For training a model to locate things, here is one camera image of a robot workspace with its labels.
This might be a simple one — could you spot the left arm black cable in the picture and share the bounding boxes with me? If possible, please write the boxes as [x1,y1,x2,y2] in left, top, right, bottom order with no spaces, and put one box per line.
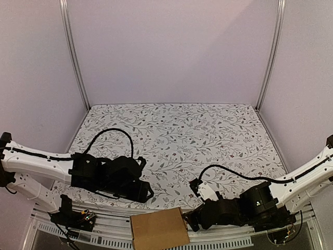
[83,128,135,159]

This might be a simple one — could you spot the floral patterned table mat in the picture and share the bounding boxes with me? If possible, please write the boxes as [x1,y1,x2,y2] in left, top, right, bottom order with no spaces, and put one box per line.
[53,104,286,209]

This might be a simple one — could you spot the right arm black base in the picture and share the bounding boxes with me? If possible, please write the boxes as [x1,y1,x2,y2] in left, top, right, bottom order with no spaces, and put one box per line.
[248,206,296,232]

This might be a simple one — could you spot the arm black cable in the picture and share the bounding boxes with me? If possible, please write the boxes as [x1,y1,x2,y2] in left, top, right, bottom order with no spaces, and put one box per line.
[199,164,333,184]
[83,128,135,159]

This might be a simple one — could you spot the aluminium front rail frame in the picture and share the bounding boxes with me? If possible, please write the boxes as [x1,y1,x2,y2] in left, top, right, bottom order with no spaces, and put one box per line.
[22,203,327,249]

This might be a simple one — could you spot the left aluminium frame post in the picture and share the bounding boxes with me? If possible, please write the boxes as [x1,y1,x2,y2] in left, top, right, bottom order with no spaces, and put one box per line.
[59,0,91,111]

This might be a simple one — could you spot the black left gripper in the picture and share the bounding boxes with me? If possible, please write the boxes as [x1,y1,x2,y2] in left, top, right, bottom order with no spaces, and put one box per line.
[99,180,154,204]

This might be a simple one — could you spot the brown cardboard paper box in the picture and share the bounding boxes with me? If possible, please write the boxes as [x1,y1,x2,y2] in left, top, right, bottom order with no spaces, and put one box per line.
[130,207,190,249]

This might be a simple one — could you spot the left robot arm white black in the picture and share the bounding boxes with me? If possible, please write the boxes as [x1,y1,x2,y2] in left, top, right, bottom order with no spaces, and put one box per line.
[1,132,154,226]

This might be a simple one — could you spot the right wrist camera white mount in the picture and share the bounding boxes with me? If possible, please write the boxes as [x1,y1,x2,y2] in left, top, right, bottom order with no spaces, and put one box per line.
[189,179,219,202]

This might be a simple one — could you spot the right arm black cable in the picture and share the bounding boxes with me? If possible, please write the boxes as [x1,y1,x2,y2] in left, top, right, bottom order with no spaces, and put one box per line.
[199,164,333,184]

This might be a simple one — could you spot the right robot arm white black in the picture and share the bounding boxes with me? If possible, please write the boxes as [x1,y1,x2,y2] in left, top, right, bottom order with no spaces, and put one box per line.
[183,136,332,232]

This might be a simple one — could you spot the aluminium frame post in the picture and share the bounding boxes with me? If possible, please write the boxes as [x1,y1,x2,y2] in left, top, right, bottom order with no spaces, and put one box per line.
[255,0,286,113]
[59,0,91,111]

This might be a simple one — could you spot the right aluminium frame post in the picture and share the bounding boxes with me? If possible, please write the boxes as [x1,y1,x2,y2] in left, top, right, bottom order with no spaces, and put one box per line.
[255,0,286,113]

